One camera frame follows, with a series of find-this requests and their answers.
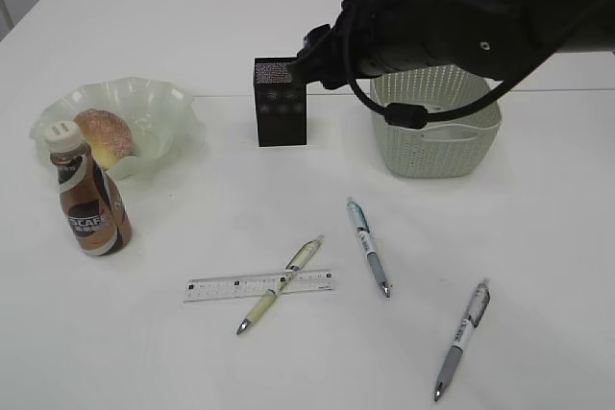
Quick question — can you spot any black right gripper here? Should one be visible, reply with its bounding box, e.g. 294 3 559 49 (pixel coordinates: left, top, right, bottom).
286 0 461 89

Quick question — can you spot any golden sugared bread roll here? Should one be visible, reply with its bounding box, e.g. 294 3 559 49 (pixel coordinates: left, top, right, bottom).
74 109 133 170

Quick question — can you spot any clear plastic ruler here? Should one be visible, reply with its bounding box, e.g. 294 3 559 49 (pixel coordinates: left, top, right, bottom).
184 270 336 302

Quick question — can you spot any brown Nescafe coffee bottle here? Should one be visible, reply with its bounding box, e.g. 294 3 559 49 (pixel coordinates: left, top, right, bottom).
44 121 132 256

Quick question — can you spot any grey white ballpoint pen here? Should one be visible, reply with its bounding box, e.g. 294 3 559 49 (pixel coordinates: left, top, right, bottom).
432 278 491 402

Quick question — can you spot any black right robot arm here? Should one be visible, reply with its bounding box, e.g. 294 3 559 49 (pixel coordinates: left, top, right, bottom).
289 0 614 89

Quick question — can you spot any black square pen holder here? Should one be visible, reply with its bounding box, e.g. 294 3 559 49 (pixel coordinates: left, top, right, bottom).
253 58 307 147

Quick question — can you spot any pale green wavy glass plate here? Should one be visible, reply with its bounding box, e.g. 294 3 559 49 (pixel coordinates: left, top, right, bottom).
30 77 205 181

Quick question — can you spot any blue grey ballpoint pen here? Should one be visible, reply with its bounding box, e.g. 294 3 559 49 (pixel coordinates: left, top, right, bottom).
346 197 391 299

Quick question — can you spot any green plastic woven basket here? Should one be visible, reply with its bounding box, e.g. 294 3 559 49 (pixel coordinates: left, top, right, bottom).
370 65 502 179

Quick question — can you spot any cream green ballpoint pen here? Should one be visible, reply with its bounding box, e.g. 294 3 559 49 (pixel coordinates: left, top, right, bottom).
235 235 324 336

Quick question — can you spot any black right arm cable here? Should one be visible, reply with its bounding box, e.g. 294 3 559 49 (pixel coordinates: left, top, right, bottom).
341 0 510 130

